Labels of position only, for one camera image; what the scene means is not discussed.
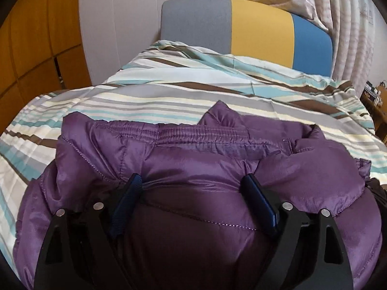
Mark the grey yellow blue headboard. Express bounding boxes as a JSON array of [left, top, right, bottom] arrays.
[[161, 0, 333, 77]]

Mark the striped bed cover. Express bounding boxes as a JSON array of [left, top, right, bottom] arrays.
[[0, 40, 387, 260]]

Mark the purple puffer jacket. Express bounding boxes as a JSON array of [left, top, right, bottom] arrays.
[[14, 101, 382, 290]]

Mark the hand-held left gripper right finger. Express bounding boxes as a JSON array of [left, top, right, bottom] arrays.
[[241, 174, 354, 290]]

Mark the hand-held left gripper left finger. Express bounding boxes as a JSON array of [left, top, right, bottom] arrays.
[[33, 173, 143, 290]]

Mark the wooden wardrobe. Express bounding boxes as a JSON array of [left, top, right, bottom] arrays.
[[0, 0, 93, 135]]

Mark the cluttered wooden desk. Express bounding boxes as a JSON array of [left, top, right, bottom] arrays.
[[362, 80, 387, 145]]

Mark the ship print curtain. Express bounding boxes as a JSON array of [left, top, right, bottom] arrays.
[[193, 0, 387, 97]]

